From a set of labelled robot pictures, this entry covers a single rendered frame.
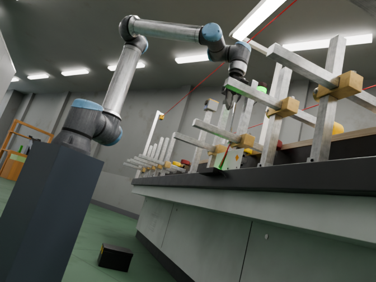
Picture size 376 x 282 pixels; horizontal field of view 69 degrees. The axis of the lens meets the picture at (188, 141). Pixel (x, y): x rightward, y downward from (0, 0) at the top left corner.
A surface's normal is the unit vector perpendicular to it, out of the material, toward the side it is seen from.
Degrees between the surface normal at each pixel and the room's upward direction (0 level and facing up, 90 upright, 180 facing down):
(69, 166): 90
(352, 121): 90
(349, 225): 90
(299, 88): 90
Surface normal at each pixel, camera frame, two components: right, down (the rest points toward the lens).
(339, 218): -0.90, -0.33
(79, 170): 0.81, 0.08
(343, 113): -0.52, -0.36
